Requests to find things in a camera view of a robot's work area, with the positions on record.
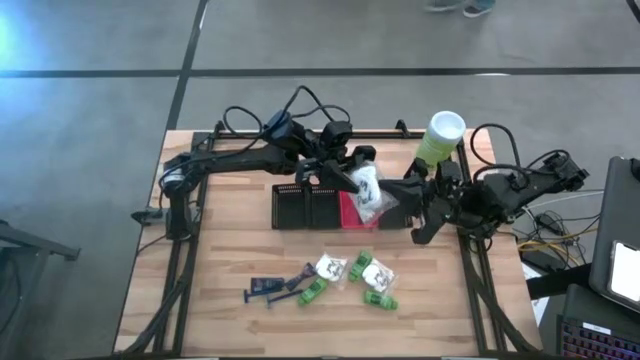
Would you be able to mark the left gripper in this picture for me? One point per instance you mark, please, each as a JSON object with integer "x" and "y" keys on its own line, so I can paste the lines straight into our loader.
{"x": 320, "y": 162}

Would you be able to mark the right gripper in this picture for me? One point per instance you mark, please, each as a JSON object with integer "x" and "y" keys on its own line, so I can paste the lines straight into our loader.
{"x": 447, "y": 205}

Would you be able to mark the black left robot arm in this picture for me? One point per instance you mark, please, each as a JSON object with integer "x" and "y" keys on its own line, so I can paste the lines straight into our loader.
{"x": 235, "y": 160}

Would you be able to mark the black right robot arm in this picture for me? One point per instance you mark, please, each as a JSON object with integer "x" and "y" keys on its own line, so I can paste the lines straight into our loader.
{"x": 510, "y": 192}

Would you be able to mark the black plastic slotted basket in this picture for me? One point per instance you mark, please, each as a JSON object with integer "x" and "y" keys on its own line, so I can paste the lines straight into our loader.
{"x": 324, "y": 210}
{"x": 397, "y": 223}
{"x": 289, "y": 207}

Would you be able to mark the red plastic slotted basket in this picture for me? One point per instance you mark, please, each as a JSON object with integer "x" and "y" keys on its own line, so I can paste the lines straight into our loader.
{"x": 346, "y": 215}

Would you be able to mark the green wipes canister white lid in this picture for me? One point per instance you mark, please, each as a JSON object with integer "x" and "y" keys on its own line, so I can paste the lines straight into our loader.
{"x": 442, "y": 137}

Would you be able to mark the black power adapter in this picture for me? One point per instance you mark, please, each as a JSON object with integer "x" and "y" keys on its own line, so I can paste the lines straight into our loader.
{"x": 549, "y": 224}

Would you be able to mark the white paper sheet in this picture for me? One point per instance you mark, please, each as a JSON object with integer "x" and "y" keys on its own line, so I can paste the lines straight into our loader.
{"x": 537, "y": 305}

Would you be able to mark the person's foot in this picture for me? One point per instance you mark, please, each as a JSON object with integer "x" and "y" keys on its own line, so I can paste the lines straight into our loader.
{"x": 442, "y": 5}
{"x": 479, "y": 7}

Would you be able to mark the grey laptop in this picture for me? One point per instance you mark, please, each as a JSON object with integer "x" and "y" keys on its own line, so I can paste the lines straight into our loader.
{"x": 615, "y": 200}

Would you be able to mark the backlit keyboard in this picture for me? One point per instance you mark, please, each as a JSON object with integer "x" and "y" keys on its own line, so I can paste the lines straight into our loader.
{"x": 595, "y": 345}

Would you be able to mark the black metal stand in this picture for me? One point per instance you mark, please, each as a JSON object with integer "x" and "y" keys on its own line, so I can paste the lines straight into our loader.
{"x": 30, "y": 250}

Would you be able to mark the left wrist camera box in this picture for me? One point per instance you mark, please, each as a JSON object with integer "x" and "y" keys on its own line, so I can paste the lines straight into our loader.
{"x": 336, "y": 135}

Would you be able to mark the black aluminium rig frame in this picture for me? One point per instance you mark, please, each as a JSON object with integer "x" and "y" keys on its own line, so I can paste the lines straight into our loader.
{"x": 320, "y": 135}

